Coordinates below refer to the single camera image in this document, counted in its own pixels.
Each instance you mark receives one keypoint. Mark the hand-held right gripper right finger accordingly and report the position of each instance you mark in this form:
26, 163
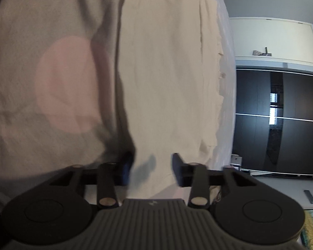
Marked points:
178, 170

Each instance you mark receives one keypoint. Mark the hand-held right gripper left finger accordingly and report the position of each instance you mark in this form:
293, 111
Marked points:
126, 168

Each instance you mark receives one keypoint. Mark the white t-shirt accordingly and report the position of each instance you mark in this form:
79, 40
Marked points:
167, 83

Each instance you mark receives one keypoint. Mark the bed with pink dotted sheet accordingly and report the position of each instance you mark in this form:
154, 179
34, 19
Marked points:
54, 83

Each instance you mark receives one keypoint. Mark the dark sliding wardrobe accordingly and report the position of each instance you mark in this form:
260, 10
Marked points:
279, 122

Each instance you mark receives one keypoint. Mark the dark remote control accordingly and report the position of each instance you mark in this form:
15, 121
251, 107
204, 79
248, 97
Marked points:
309, 196

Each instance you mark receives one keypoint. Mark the white door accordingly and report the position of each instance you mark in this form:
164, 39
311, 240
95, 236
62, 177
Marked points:
274, 40

